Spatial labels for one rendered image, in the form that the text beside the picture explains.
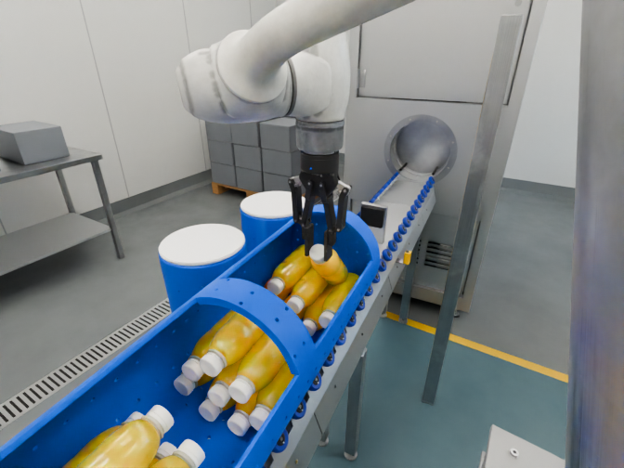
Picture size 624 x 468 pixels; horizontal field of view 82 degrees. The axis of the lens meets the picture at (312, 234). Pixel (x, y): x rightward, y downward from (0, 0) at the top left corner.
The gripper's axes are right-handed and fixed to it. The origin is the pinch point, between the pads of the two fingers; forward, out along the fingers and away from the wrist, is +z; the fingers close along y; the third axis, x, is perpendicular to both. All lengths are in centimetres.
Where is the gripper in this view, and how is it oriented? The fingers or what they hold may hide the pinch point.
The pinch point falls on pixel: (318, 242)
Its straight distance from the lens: 78.3
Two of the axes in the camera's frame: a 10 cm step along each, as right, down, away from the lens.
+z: 0.0, 8.9, 4.6
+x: -4.4, 4.1, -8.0
